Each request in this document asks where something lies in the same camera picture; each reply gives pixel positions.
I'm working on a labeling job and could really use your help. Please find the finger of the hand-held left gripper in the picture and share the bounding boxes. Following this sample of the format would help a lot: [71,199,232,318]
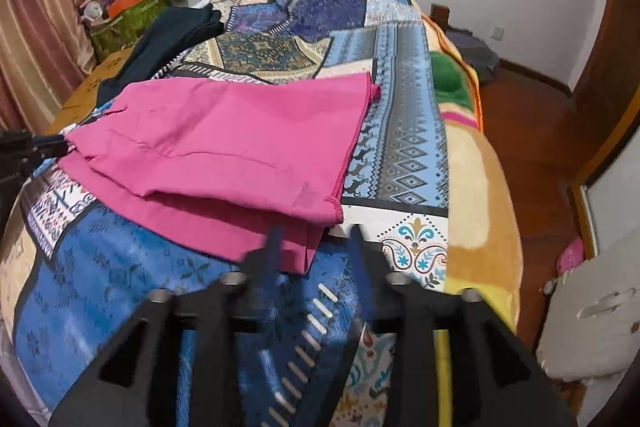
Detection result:
[0,130,70,178]

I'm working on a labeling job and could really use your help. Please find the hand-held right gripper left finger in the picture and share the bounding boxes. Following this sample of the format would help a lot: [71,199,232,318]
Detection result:
[50,224,288,427]

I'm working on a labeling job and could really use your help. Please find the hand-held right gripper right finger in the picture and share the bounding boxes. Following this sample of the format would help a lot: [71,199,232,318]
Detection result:
[345,224,581,427]

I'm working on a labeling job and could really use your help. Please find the pink pants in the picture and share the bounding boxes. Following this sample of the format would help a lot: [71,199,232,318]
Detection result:
[57,73,383,275]

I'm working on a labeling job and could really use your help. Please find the dark pants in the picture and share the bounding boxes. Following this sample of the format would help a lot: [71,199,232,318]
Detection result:
[97,3,224,102]

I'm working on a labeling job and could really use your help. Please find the striped brown curtain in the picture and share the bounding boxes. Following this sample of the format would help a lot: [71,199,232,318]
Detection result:
[0,0,96,132]

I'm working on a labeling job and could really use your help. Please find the green storage bag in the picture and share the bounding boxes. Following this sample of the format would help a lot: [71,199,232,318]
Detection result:
[90,0,171,60]

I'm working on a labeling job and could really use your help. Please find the large orange box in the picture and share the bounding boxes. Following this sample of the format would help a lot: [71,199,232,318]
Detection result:
[102,0,153,20]

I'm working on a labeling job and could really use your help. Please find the blue patchwork blanket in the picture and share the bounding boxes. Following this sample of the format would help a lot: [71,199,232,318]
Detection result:
[10,0,451,427]

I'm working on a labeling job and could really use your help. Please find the pink slipper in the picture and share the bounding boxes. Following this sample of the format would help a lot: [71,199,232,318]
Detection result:
[557,237,586,275]

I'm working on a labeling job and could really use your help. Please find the grey clothes heap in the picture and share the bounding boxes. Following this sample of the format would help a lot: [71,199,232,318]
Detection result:
[442,27,499,84]

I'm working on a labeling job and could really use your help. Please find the white bag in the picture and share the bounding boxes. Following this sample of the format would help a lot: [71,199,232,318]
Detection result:
[537,227,640,383]

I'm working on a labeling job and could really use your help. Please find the wardrobe sliding door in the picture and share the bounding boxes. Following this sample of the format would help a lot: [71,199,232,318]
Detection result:
[567,99,640,260]

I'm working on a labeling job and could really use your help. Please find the wooden door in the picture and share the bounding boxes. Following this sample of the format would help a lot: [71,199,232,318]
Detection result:
[570,0,640,112]

